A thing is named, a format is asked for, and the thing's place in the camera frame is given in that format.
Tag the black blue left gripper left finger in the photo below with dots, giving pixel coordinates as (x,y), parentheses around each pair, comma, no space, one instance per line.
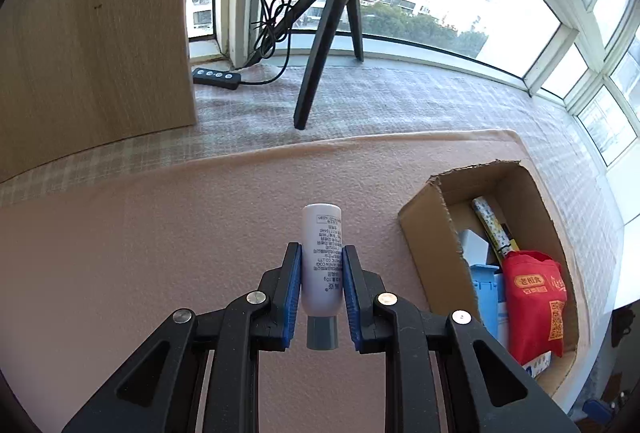
(199,372)

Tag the red fabric pouch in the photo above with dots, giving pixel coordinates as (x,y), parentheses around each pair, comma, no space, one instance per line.
(535,299)

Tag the black tripod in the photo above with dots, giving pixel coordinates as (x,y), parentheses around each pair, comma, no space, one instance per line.
(276,24)

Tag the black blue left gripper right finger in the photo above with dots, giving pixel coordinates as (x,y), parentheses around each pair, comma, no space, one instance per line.
(442,372)

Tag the blue phone stand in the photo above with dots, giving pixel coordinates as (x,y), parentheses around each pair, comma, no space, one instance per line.
(485,283)

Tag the brown cardboard box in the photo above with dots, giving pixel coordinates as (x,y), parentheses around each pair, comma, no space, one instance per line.
(432,219)

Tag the white power adapter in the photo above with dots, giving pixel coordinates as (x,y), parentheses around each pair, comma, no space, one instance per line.
(474,248)

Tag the pink blanket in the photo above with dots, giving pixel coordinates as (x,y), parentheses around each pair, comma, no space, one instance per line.
(88,274)

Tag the small white cosmetic tube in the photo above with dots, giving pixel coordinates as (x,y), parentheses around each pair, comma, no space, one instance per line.
(322,274)

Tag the wooden headboard panel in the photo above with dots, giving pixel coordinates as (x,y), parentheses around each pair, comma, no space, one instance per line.
(77,74)

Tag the white blue lotion bottle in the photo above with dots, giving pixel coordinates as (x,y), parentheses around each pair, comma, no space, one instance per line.
(538,365)

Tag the patterned lighter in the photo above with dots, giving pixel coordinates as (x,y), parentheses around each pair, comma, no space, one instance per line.
(500,240)

